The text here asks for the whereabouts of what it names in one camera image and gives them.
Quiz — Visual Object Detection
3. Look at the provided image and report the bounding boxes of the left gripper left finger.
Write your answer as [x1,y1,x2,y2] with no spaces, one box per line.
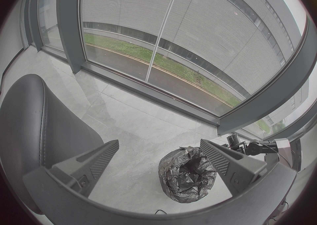
[51,140,120,198]

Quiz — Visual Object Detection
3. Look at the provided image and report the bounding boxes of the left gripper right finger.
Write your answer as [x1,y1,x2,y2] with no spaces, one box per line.
[199,139,268,198]

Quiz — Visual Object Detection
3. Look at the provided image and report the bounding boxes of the black plastic bag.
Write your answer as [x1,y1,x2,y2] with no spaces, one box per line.
[158,145,218,204]

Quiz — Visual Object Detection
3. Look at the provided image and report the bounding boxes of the dark grey round chair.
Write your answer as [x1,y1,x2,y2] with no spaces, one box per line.
[0,73,105,216]

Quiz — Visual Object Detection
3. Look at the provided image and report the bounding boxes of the window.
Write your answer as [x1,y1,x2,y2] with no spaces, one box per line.
[20,0,317,145]

